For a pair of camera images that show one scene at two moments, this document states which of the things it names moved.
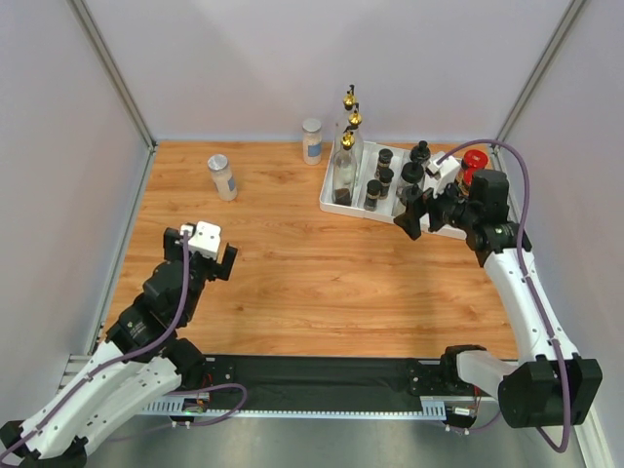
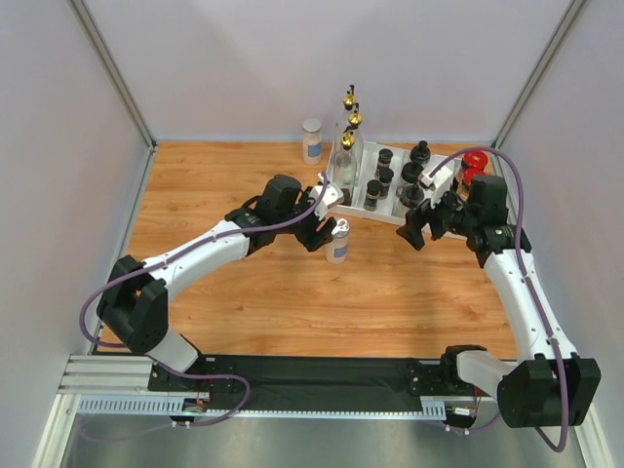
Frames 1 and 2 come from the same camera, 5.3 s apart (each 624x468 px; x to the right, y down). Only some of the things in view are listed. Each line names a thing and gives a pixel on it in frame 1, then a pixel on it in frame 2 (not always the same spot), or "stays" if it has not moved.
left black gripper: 219,270 -> 313,240
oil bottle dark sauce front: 355,119 stays
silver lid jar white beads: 222,176 -> 336,250
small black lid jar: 385,177 stays
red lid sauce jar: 464,180 stays
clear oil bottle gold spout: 355,121 stays
